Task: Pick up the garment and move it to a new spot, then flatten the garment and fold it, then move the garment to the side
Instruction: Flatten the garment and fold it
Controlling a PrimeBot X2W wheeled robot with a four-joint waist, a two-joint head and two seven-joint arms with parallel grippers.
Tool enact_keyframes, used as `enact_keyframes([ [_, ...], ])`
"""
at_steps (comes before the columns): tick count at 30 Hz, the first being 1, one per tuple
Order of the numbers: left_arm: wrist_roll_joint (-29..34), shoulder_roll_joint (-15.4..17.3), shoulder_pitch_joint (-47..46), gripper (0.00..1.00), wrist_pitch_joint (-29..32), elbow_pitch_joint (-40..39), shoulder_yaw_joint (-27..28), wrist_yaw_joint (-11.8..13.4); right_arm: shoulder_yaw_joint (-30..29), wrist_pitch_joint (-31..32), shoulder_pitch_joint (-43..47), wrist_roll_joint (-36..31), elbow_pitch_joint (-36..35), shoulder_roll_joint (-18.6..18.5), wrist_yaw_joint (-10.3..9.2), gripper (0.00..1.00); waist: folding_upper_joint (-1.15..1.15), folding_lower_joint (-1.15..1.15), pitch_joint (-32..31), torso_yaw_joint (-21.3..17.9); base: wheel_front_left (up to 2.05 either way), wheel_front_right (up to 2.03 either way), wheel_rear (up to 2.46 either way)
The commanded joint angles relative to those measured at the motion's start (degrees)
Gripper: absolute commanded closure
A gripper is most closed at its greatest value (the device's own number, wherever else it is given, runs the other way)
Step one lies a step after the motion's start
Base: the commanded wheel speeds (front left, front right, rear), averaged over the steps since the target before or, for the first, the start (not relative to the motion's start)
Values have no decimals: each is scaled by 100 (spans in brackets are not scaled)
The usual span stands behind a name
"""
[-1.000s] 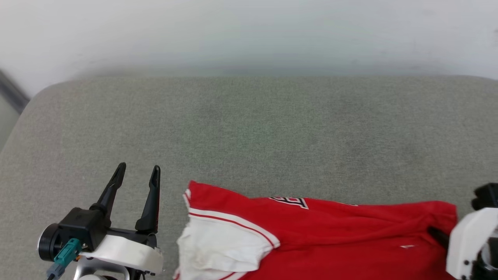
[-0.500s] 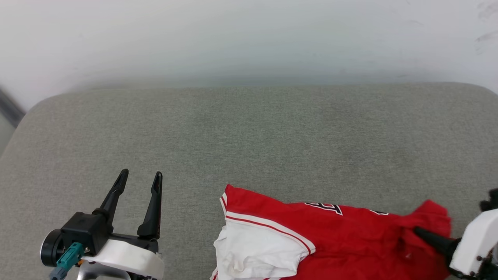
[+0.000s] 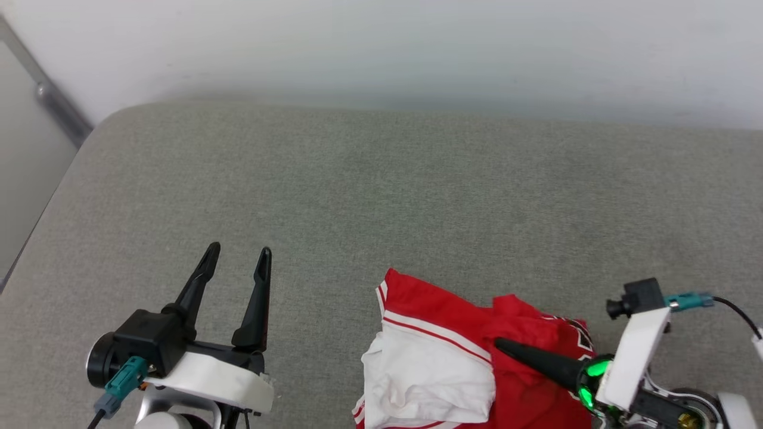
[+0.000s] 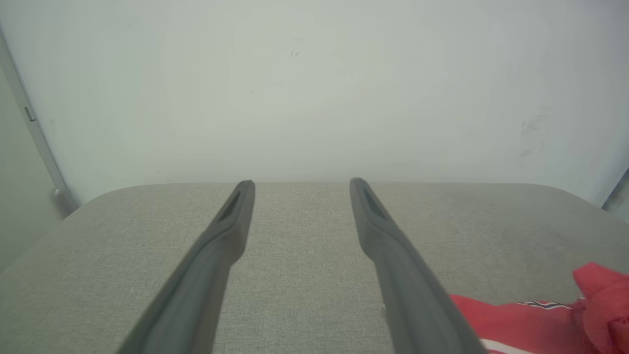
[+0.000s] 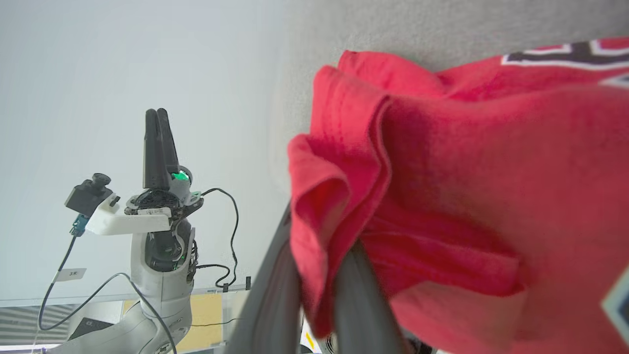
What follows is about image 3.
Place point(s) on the white grey right arm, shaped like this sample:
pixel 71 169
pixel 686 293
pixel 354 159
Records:
pixel 736 411

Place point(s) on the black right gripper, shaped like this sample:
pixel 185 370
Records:
pixel 596 381

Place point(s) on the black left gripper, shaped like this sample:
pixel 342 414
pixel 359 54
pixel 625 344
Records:
pixel 232 356

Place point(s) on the red basketball jersey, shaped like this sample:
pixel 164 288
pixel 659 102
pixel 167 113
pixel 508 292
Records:
pixel 447 316

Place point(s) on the white camera bracket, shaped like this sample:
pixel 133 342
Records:
pixel 220 381
pixel 635 351

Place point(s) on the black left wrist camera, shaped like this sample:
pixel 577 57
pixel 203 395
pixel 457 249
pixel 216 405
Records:
pixel 149 339

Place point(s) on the grey fabric sofa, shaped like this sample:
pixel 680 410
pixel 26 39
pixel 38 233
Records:
pixel 417 208

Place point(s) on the white right camera bracket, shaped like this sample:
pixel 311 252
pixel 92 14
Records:
pixel 635 351

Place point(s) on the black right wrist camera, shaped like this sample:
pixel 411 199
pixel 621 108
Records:
pixel 641 295

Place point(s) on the white left camera bracket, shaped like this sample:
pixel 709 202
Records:
pixel 220 381

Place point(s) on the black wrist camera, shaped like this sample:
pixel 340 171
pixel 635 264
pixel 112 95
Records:
pixel 149 339
pixel 641 295

